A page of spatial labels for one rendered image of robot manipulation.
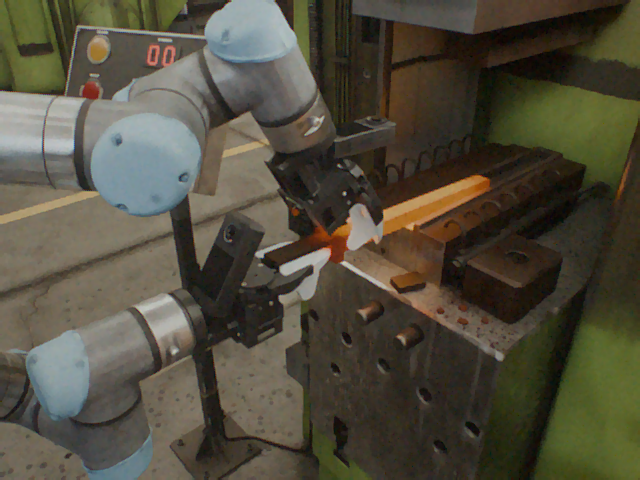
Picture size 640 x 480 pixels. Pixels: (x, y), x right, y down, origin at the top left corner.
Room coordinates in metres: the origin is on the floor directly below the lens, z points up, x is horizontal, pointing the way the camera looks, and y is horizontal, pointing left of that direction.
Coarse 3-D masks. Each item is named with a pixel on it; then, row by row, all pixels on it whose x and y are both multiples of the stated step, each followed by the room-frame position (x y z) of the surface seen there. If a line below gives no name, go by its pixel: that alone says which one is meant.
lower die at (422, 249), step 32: (480, 160) 0.97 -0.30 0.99; (512, 160) 0.94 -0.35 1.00; (544, 160) 0.94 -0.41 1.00; (384, 192) 0.85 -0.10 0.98; (416, 192) 0.83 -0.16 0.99; (480, 192) 0.81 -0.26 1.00; (512, 192) 0.82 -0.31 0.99; (416, 224) 0.70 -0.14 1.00; (384, 256) 0.75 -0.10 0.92; (416, 256) 0.70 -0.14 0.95; (448, 256) 0.67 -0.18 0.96
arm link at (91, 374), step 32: (128, 320) 0.43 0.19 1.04; (32, 352) 0.39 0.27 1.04; (64, 352) 0.38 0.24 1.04; (96, 352) 0.39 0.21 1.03; (128, 352) 0.40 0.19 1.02; (32, 384) 0.39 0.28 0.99; (64, 384) 0.36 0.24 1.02; (96, 384) 0.37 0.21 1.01; (128, 384) 0.39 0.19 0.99; (64, 416) 0.36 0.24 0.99; (96, 416) 0.37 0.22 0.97
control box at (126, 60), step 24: (120, 48) 1.09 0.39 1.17; (144, 48) 1.07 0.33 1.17; (192, 48) 1.03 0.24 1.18; (72, 72) 1.11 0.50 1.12; (96, 72) 1.09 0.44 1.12; (120, 72) 1.07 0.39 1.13; (144, 72) 1.05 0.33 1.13; (72, 96) 1.08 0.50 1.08; (216, 144) 0.98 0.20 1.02; (216, 168) 0.97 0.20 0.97; (192, 192) 0.90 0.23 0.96
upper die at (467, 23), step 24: (360, 0) 0.80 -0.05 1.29; (384, 0) 0.77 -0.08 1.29; (408, 0) 0.74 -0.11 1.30; (432, 0) 0.71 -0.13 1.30; (456, 0) 0.68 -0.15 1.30; (480, 0) 0.67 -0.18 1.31; (504, 0) 0.70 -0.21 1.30; (528, 0) 0.73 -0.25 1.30; (552, 0) 0.77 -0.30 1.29; (576, 0) 0.82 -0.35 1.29; (600, 0) 0.87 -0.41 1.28; (624, 0) 0.92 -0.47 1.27; (432, 24) 0.71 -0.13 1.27; (456, 24) 0.68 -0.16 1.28; (480, 24) 0.67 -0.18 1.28; (504, 24) 0.70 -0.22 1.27
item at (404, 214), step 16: (480, 176) 0.85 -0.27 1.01; (432, 192) 0.78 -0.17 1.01; (448, 192) 0.78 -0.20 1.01; (464, 192) 0.79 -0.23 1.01; (400, 208) 0.72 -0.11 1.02; (416, 208) 0.72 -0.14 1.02; (432, 208) 0.74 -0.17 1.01; (384, 224) 0.67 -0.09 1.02; (400, 224) 0.69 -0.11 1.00; (304, 240) 0.60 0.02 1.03; (320, 240) 0.60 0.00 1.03; (336, 240) 0.60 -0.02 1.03; (368, 240) 0.65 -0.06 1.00; (272, 256) 0.56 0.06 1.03; (288, 256) 0.56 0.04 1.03; (336, 256) 0.60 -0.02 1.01
